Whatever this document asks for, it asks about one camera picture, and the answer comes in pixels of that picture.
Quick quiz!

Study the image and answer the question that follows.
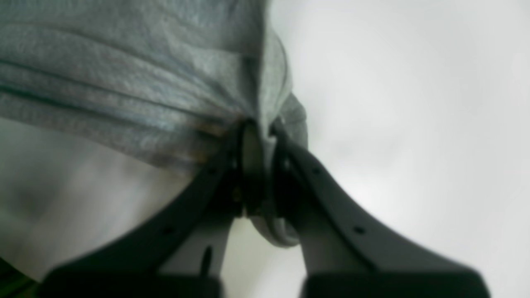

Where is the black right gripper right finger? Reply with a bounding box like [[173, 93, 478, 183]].
[[271, 124, 490, 298]]

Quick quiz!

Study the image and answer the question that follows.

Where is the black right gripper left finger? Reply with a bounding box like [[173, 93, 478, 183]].
[[36, 121, 255, 298]]

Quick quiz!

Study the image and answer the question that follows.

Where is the grey T-shirt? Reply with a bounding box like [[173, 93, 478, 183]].
[[0, 0, 309, 248]]

